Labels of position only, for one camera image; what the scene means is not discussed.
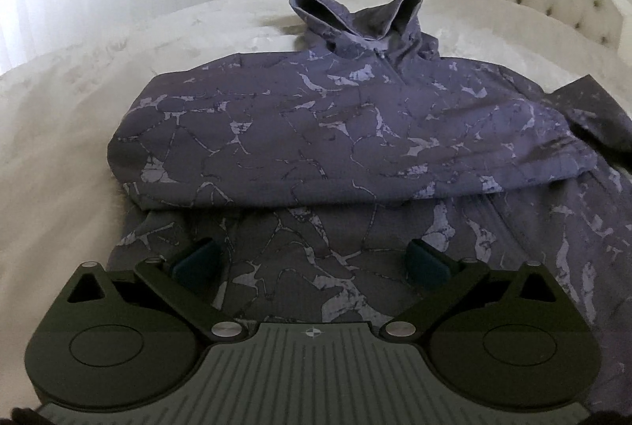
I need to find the purple marble-pattern hooded jacket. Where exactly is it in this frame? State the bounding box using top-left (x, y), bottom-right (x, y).
top-left (107, 0), bottom-right (631, 413)

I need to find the cream embroidered bedspread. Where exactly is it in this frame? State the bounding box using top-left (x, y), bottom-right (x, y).
top-left (1, 0), bottom-right (631, 412)

